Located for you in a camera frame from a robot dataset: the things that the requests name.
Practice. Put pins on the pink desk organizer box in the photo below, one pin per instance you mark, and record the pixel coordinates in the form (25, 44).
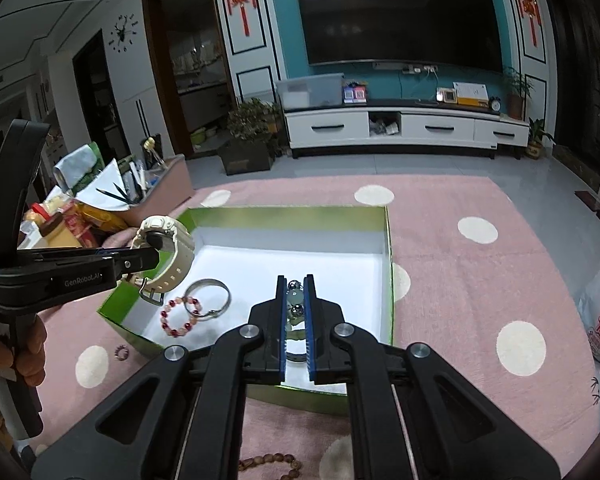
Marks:
(173, 188)

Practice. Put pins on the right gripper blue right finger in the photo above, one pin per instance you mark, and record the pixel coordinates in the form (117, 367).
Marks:
(308, 294)

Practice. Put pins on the potted plant on cabinet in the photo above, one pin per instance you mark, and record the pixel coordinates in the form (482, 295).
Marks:
(517, 89)

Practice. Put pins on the potted plant by cabinet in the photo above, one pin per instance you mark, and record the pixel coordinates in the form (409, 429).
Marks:
(536, 137)

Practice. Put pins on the black television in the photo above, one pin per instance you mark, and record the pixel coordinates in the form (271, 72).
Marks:
(461, 33)

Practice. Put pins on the white tv cabinet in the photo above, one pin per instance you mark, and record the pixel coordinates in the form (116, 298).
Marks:
(334, 127)

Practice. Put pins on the small black alarm clock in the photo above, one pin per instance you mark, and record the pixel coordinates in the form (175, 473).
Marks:
(495, 105)

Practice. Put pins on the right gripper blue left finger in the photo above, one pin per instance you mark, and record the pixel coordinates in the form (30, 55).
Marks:
(281, 311)

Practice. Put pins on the wall clock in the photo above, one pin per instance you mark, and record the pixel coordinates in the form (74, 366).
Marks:
(122, 35)

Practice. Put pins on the blue red small box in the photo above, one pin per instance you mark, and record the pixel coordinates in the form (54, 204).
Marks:
(354, 93)

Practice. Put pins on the white yellow box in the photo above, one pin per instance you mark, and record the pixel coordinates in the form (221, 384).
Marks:
(469, 94)

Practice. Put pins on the cream white wristwatch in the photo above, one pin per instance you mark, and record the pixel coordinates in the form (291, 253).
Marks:
(175, 248)

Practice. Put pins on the clear plastic storage bin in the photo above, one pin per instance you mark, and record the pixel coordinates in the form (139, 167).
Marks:
(302, 93)

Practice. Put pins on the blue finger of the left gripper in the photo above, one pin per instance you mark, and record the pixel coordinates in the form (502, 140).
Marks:
(130, 261)

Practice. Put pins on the pink polka dot tablecloth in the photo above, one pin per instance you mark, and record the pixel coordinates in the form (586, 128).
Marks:
(497, 310)

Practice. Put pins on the green cardboard box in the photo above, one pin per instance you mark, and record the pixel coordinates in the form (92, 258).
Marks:
(346, 248)

